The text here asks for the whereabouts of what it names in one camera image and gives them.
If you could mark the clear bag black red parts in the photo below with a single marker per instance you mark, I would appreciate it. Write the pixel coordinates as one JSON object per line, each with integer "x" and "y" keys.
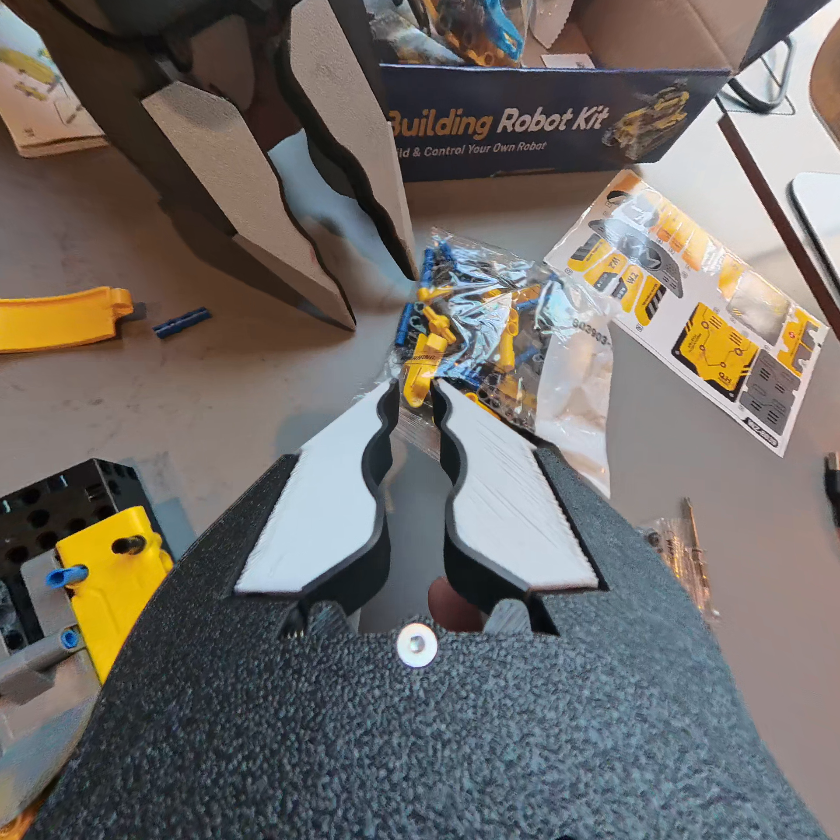
{"x": 663, "y": 544}

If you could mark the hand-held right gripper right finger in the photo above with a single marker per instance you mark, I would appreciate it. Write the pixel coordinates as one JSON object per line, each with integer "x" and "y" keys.
{"x": 518, "y": 518}

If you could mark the clear bag yellow grey parts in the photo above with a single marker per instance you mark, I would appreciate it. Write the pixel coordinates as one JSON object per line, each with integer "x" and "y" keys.
{"x": 492, "y": 315}

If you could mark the wooden document stand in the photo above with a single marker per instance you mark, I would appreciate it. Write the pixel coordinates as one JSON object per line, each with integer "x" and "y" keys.
{"x": 820, "y": 210}

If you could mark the yellow curved arc beam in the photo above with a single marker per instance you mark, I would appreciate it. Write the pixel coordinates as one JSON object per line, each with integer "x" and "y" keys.
{"x": 59, "y": 321}

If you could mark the yellow black brick assembly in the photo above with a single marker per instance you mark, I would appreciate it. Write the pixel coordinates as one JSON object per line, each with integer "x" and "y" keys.
{"x": 111, "y": 590}

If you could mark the clear bag yellow gear parts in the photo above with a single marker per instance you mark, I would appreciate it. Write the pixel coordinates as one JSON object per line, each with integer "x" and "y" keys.
{"x": 459, "y": 33}

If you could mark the person's left hand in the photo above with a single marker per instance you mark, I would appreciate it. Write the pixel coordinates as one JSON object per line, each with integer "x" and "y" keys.
{"x": 270, "y": 105}

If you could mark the yellow black sticker sheet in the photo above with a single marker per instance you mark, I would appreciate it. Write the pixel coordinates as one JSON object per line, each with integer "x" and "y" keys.
{"x": 709, "y": 341}

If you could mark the instruction booklet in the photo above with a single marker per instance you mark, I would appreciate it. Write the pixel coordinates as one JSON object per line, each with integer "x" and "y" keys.
{"x": 46, "y": 98}

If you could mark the grey desk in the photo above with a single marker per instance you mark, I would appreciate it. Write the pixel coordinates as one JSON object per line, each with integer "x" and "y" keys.
{"x": 229, "y": 394}

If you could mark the blue cardboard kit box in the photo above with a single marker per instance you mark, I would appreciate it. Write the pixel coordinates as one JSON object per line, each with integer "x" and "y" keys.
{"x": 525, "y": 131}

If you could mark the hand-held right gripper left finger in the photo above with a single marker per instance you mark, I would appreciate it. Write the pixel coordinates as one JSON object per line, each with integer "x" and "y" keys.
{"x": 315, "y": 518}

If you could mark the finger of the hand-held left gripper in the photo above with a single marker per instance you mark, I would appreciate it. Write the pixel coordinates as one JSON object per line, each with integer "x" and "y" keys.
{"x": 223, "y": 164}
{"x": 348, "y": 98}

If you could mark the small blue connector pin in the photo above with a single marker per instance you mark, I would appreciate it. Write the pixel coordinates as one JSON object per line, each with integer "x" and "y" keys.
{"x": 182, "y": 323}

